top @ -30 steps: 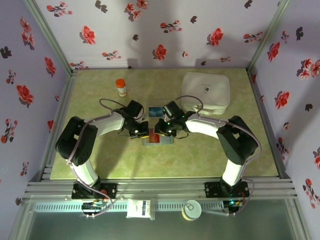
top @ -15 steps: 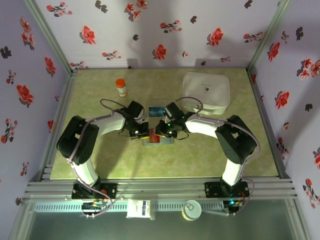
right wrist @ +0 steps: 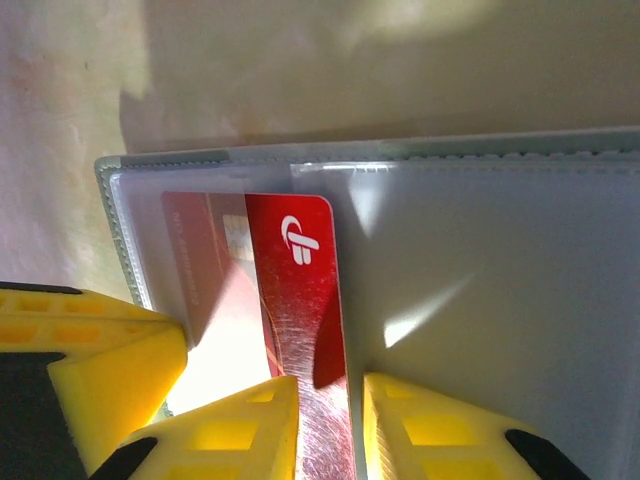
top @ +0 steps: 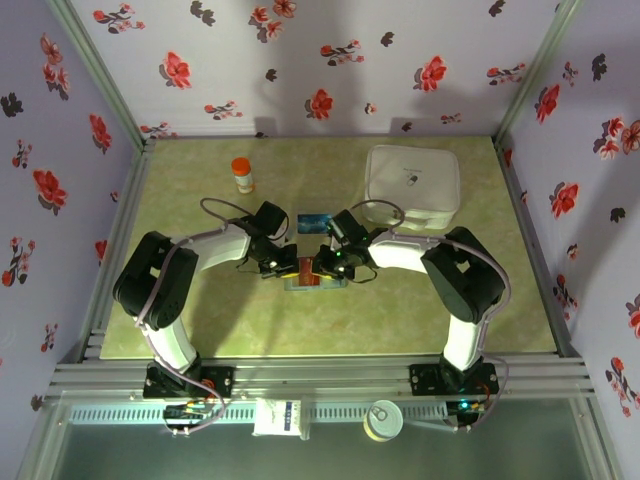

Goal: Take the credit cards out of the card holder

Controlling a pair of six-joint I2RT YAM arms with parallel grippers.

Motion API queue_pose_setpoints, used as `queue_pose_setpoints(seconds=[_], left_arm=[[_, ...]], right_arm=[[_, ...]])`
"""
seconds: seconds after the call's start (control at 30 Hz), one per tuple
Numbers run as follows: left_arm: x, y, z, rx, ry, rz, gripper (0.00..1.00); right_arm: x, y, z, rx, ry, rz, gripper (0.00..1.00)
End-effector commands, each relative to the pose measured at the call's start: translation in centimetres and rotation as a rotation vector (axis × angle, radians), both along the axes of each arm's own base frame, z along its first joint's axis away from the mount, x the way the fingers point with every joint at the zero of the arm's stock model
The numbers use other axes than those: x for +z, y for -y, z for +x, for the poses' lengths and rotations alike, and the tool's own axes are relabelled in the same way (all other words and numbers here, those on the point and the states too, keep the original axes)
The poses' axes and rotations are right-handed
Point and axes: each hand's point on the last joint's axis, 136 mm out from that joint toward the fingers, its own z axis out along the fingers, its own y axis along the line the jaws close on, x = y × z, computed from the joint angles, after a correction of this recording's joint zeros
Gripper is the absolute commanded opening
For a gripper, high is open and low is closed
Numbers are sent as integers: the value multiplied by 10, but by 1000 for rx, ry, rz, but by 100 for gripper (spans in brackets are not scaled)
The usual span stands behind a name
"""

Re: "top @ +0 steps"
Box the red credit card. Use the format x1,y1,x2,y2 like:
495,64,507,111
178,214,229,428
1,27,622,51
292,255,321,290

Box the blue credit card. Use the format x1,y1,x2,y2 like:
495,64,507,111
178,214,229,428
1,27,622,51
296,213,335,235

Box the orange capped pill bottle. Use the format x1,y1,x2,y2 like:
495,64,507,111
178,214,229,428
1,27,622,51
230,157,256,196

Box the white square lidded container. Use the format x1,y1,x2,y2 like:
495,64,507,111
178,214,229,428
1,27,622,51
360,144,461,232

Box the white packet with blue print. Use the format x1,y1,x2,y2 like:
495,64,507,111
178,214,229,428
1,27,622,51
252,398,304,437

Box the tin can with pull tab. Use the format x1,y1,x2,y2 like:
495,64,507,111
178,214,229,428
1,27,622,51
363,399,405,444

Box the long aluminium frame rail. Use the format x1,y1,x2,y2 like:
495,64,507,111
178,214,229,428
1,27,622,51
47,352,596,401

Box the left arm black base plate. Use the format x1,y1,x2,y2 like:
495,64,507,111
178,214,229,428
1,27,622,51
143,366,236,400

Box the aluminium side rail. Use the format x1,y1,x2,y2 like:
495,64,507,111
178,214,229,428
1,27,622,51
79,139,156,361
492,134,584,359

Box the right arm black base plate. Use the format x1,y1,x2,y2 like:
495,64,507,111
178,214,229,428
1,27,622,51
408,363,500,396

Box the slotted grey cable duct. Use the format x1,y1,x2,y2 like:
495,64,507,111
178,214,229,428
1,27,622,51
67,402,449,426

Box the aluminium corner post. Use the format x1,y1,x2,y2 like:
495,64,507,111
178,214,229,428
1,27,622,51
47,0,149,146
494,0,584,141

